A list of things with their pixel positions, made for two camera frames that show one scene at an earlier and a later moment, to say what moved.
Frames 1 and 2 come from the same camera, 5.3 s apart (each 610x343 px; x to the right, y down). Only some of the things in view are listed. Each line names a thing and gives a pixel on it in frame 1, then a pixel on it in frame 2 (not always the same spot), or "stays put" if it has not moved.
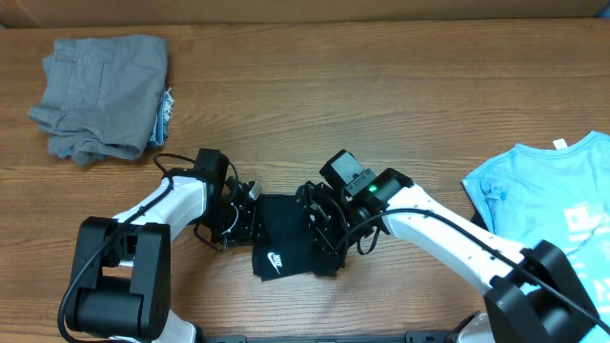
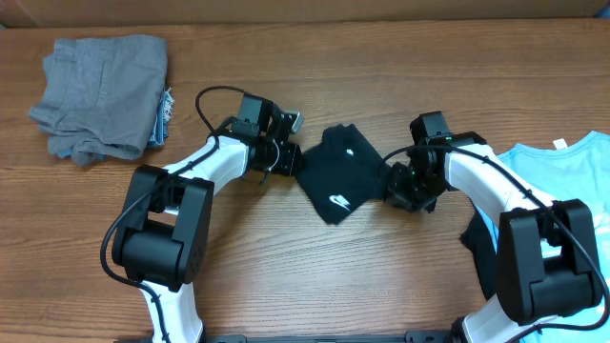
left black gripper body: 233,224 to 278,158
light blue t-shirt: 560,195 stays put
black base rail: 410,336 stays put
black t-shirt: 280,241 to 342,172
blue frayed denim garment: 159,130 stays put
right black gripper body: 319,221 to 397,189
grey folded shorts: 102,95 stays put
